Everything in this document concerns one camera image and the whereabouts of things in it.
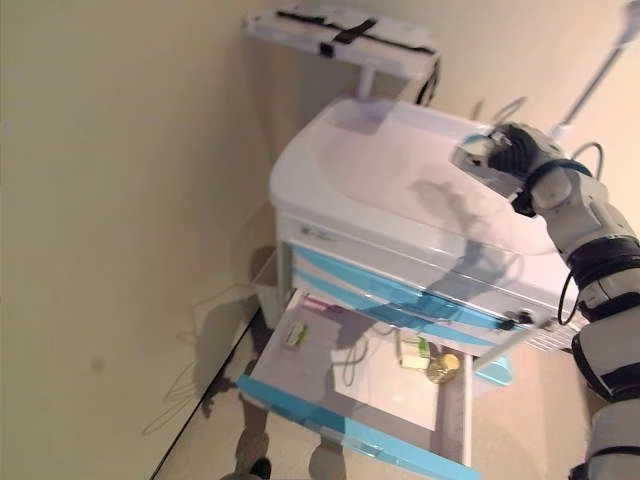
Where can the clear bottle yellow pills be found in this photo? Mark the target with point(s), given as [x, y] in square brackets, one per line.
[442, 369]

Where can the translucent white side bin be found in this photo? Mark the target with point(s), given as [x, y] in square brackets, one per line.
[265, 285]

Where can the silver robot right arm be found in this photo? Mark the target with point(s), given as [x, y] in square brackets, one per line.
[575, 215]

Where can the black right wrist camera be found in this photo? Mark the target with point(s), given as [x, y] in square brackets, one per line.
[522, 200]

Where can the white bin blue lid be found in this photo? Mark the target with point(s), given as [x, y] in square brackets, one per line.
[495, 370]

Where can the black cart keys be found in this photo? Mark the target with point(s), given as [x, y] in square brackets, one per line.
[515, 320]

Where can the white side shelf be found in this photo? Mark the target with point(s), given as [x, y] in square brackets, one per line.
[390, 57]

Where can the silver robot right leg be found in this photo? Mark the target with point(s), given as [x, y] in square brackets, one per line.
[327, 462]

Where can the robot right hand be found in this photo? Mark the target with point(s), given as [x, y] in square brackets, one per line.
[520, 150]

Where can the shallow blue white drawer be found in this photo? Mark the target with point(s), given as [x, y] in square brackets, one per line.
[315, 281]
[320, 261]

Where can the metal IV pole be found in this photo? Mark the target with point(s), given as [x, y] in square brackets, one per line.
[595, 82]

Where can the small green white box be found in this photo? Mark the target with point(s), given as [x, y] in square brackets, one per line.
[415, 352]

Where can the blue printed cart label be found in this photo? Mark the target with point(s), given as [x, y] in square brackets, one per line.
[317, 232]

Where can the deep blue white drawer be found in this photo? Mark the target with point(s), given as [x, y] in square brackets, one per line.
[300, 405]

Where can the green white medicine box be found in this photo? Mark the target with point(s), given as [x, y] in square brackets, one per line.
[297, 336]

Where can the white medical cart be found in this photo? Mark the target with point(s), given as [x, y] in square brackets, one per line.
[380, 165]

